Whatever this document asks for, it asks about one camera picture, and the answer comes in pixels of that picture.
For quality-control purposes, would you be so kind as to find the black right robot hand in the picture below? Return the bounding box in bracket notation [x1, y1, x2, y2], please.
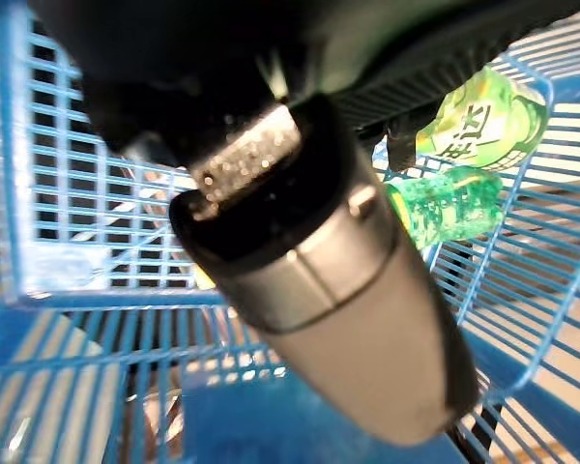
[28, 0, 580, 449]

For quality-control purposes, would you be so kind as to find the blue plastic shopping basket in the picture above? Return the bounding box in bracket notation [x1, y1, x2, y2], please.
[0, 0, 580, 464]

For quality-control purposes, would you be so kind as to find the green Sprite bottle yellow cap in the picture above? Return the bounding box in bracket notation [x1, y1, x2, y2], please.
[384, 166, 505, 250]

